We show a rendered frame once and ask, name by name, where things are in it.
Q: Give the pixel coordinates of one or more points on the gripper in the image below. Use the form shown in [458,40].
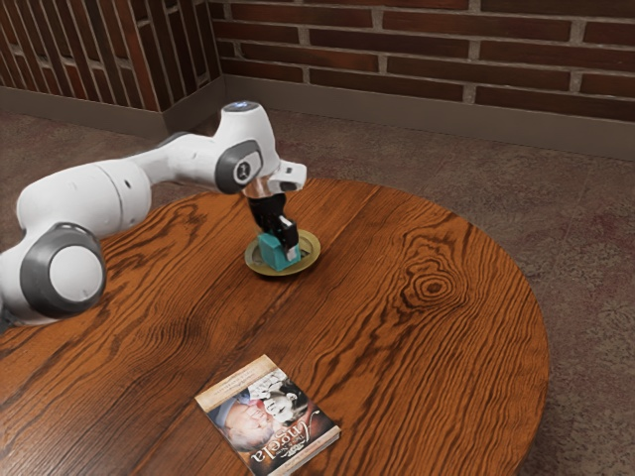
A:
[264,208]

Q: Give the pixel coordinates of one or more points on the paperback book with portrait cover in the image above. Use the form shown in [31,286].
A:
[270,415]

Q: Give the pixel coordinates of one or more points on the teal block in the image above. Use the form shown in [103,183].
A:
[274,252]

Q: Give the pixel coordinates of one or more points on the olive green round plate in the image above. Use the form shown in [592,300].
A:
[307,250]

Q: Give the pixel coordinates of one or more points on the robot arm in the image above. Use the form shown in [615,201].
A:
[99,193]

